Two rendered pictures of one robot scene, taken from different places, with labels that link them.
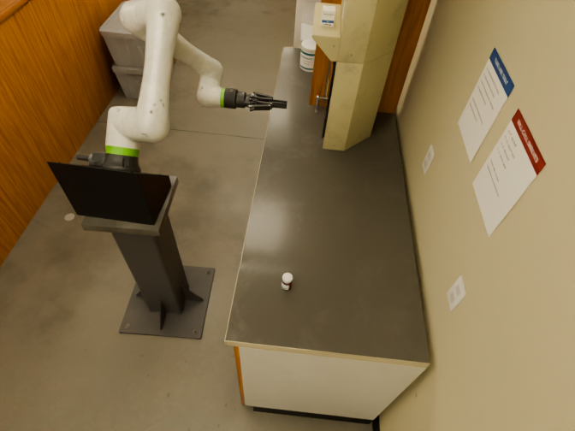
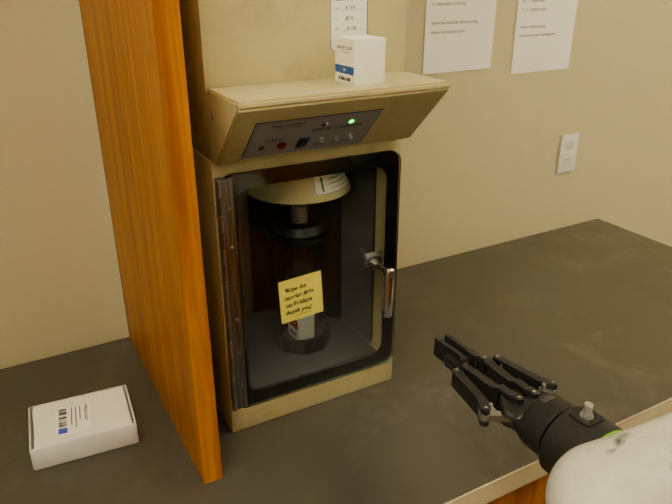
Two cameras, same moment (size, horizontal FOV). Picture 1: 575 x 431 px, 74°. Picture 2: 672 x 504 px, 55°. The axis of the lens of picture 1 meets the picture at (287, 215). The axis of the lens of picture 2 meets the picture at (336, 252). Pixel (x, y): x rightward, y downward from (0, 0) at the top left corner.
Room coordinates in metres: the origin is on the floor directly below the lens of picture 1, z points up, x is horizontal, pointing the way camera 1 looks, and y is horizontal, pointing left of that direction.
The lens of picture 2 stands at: (2.13, 0.68, 1.66)
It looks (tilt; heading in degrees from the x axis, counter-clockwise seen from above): 24 degrees down; 239
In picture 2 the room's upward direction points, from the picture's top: straight up
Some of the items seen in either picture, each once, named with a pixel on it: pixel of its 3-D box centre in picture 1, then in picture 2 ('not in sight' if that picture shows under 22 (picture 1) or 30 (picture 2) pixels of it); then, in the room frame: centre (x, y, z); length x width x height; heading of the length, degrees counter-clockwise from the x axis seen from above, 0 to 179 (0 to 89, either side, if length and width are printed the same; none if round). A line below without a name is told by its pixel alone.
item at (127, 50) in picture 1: (139, 35); not in sight; (3.38, 1.48, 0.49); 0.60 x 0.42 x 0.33; 179
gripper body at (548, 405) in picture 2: (246, 100); (535, 414); (1.58, 0.24, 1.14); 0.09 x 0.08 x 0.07; 88
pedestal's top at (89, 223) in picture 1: (133, 201); not in sight; (1.08, 0.68, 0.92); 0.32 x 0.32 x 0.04; 1
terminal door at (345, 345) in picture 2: (328, 87); (317, 281); (1.68, -0.14, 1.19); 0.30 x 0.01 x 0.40; 178
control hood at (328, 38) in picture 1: (325, 30); (331, 121); (1.68, -0.09, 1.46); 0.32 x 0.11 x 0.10; 179
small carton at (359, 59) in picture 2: (328, 15); (359, 59); (1.64, -0.09, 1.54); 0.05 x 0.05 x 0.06; 0
